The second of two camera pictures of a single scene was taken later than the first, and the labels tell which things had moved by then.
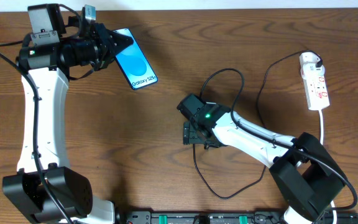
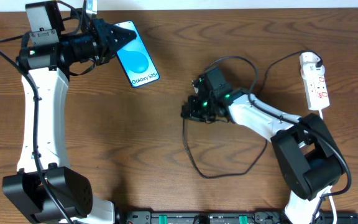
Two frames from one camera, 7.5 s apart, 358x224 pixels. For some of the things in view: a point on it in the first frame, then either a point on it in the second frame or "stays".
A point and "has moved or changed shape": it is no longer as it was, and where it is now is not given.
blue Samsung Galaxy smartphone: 134,65 has moved or changed shape
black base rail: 219,216 stays
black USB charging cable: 319,63 has moved or changed shape
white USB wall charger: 307,64 stays
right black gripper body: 191,137 to 194,109
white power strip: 316,93 stays
